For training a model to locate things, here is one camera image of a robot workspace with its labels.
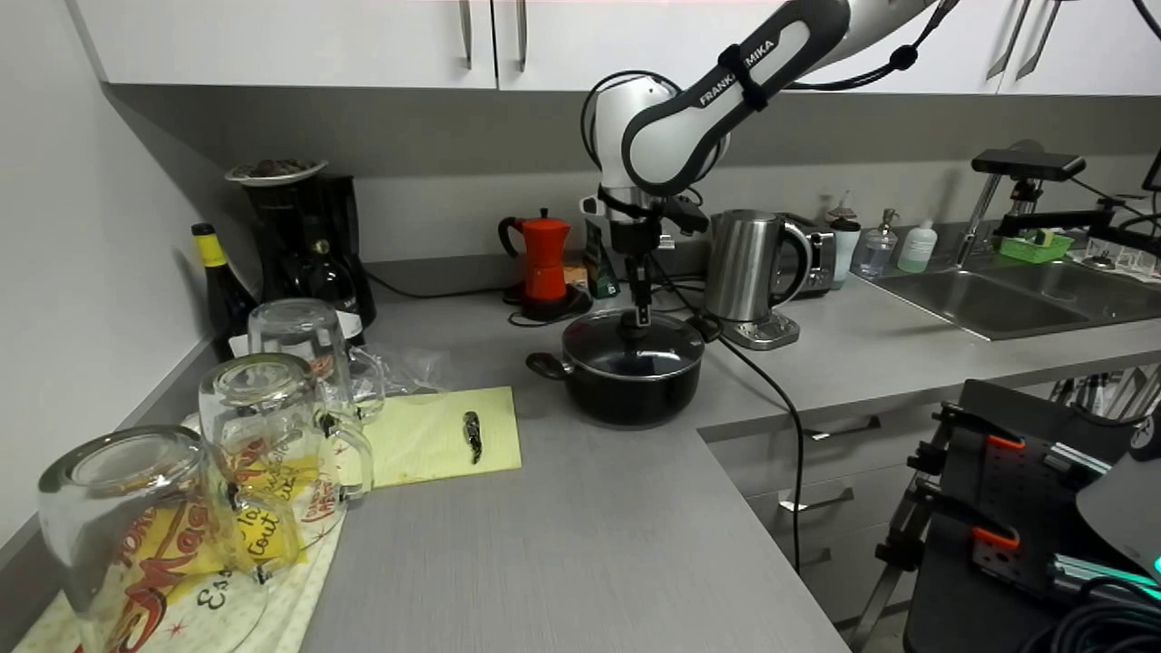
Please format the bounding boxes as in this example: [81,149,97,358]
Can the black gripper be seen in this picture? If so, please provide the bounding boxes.
[606,208,672,318]

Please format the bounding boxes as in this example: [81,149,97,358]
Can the glass lid with black knob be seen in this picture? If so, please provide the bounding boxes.
[559,306,707,382]

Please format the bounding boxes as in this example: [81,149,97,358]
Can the red moka pot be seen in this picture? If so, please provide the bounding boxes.
[496,208,577,306]

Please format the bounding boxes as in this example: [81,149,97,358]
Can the black cooking pot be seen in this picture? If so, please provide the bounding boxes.
[522,308,707,427]

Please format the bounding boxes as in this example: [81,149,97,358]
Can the clear drinking glass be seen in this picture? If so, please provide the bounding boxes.
[34,424,262,653]
[196,349,376,572]
[242,293,354,404]

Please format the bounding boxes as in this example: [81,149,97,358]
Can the stainless steel electric kettle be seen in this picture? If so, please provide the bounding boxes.
[701,208,814,328]

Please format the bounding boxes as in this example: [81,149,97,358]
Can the steel kettle base with buttons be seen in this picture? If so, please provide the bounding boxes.
[718,306,805,354]

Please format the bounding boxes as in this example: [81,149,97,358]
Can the stainless steel toaster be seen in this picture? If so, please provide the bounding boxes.
[775,210,844,300]

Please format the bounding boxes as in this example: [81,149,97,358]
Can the small dark object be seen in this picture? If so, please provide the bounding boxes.
[458,406,487,469]

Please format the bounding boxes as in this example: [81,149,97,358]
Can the clear dispenser bottle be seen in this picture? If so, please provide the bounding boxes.
[849,208,902,285]

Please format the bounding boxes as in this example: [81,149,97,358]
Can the pale yellow napkin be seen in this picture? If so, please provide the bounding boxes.
[359,382,525,495]

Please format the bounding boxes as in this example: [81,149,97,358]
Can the white soap bottle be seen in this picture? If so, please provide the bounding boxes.
[897,213,944,275]

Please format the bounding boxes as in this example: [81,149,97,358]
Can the grey cabinet drawer unit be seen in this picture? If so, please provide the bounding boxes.
[705,393,971,630]

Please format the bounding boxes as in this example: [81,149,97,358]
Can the black drip coffee maker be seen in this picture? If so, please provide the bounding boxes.
[222,157,376,337]

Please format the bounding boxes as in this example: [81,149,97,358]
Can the stainless steel sink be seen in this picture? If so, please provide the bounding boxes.
[883,258,1161,343]

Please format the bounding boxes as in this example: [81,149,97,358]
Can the dark wine bottle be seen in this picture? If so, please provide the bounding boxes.
[190,223,257,363]

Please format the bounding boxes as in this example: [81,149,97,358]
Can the white upper cabinets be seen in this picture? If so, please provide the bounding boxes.
[65,0,1161,99]

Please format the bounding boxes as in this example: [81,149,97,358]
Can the black perforated mounting board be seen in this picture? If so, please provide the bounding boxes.
[937,377,1135,591]

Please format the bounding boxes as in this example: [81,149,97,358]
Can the grey white rounded cover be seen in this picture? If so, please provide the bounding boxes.
[1074,450,1161,582]

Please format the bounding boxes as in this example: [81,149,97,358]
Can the printed dish towel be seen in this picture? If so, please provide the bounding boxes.
[12,394,393,653]

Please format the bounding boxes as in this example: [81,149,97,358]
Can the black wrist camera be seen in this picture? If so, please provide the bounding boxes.
[658,192,711,236]

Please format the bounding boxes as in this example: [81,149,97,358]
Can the black power cable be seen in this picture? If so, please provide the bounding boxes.
[682,306,814,578]

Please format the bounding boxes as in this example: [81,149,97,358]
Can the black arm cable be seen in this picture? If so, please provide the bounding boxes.
[790,0,961,93]

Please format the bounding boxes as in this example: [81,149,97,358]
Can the black clamp with orange handle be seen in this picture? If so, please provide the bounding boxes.
[923,409,1034,484]
[875,505,1031,578]

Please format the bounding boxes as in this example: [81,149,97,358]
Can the black camera on stand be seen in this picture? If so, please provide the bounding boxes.
[966,141,1091,264]

